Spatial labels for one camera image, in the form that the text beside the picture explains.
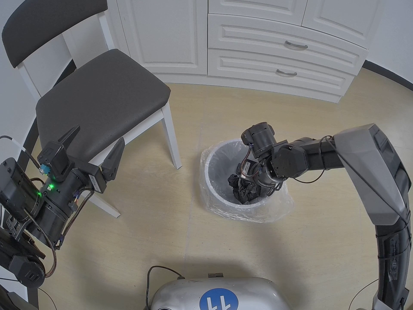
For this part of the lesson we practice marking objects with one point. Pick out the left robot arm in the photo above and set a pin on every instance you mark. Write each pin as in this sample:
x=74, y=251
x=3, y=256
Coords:
x=16, y=189

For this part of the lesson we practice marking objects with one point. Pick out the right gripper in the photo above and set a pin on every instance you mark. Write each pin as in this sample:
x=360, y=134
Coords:
x=269, y=174

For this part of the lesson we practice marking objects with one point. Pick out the white trash bin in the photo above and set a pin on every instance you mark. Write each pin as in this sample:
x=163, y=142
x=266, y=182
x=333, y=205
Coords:
x=214, y=173

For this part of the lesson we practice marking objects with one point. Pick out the dark grey white-legged chair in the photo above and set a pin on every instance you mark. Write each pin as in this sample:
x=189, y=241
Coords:
x=103, y=98

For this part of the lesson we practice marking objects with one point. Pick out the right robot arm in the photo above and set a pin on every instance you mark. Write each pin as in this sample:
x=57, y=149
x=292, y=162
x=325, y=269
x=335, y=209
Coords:
x=371, y=173

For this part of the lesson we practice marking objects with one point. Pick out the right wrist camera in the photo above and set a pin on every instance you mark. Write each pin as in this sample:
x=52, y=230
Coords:
x=247, y=166

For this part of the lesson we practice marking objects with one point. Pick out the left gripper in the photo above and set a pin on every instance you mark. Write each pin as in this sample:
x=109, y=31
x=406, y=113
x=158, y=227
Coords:
x=69, y=189

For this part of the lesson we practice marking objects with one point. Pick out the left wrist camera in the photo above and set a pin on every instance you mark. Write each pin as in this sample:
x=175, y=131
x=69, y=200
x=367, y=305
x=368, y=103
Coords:
x=55, y=160

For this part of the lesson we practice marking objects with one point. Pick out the clear plastic bag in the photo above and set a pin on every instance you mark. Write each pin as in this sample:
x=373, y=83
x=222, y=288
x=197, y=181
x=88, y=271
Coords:
x=280, y=205

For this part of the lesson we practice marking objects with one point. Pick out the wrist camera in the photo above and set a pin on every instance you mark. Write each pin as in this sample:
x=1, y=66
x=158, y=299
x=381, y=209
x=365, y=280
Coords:
x=55, y=160
x=247, y=166

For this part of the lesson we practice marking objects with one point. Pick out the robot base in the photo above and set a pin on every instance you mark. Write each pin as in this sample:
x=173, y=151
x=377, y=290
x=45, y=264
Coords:
x=222, y=294

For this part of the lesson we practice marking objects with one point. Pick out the black plastic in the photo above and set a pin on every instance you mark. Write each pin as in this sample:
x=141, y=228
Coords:
x=243, y=189

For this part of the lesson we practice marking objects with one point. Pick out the white wardrobe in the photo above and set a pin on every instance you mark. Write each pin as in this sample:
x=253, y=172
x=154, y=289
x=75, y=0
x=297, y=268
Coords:
x=258, y=27

